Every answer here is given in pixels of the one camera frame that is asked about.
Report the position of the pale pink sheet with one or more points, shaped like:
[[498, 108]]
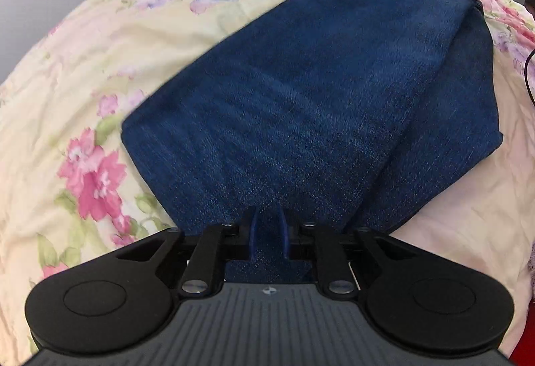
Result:
[[468, 232]]

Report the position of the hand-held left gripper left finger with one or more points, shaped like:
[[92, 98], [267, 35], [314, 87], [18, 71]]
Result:
[[252, 236]]

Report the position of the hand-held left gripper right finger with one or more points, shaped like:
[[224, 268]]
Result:
[[284, 238]]

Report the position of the purple fleece blanket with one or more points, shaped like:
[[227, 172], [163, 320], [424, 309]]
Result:
[[531, 257]]

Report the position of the blue denim pants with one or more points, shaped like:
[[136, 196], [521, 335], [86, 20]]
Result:
[[317, 98]]

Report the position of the floral yellow bedspread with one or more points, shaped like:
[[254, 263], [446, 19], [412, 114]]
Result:
[[83, 77]]

